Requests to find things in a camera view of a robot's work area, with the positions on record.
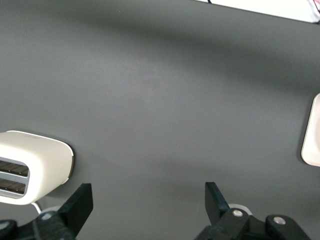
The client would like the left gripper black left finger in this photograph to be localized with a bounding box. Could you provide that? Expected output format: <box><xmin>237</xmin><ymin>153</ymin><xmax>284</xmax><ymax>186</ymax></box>
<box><xmin>0</xmin><ymin>183</ymin><xmax>94</xmax><ymax>240</ymax></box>

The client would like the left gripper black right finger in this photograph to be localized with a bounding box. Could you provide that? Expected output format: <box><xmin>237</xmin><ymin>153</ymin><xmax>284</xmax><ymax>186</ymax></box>
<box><xmin>194</xmin><ymin>181</ymin><xmax>313</xmax><ymax>240</ymax></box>

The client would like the cream tray with bear print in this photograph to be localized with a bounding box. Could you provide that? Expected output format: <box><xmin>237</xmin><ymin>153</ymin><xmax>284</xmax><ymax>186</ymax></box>
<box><xmin>300</xmin><ymin>92</ymin><xmax>320</xmax><ymax>167</ymax></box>

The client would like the cream toaster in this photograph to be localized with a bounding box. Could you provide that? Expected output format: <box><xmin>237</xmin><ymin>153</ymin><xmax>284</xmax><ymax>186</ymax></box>
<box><xmin>0</xmin><ymin>129</ymin><xmax>76</xmax><ymax>206</ymax></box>

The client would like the white toaster power cable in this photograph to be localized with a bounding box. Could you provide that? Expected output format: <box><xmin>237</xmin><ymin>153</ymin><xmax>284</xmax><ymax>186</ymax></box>
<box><xmin>30</xmin><ymin>201</ymin><xmax>44</xmax><ymax>216</ymax></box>

